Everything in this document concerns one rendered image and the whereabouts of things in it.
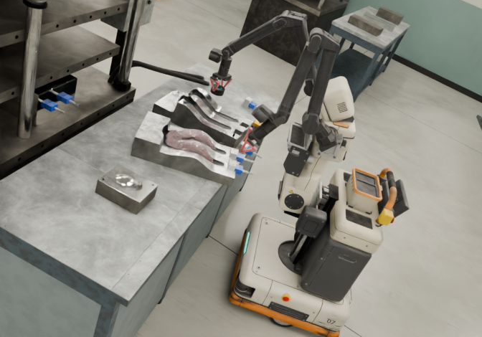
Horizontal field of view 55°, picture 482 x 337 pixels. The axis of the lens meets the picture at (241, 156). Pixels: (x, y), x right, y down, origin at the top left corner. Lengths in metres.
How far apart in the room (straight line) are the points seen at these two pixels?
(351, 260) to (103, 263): 1.31
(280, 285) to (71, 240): 1.28
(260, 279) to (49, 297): 1.16
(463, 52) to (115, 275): 7.62
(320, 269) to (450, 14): 6.59
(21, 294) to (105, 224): 0.43
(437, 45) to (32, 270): 7.68
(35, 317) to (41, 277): 0.25
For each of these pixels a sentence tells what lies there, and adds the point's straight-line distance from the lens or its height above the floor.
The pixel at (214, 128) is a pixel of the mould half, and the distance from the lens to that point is 2.48.
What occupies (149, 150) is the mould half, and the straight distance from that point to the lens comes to 2.21.
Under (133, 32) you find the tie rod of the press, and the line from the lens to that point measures 2.65.
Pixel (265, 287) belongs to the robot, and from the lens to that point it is 2.64.
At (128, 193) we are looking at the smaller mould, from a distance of 1.93.
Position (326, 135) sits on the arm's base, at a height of 1.22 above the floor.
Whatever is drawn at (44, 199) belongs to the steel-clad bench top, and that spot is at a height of 0.80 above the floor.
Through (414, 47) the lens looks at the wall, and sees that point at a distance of 8.73.
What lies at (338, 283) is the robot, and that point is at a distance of 2.62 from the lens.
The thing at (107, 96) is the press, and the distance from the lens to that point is 2.70.
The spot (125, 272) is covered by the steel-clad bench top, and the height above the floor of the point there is 0.80.
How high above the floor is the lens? 2.11
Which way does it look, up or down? 32 degrees down
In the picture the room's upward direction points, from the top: 22 degrees clockwise
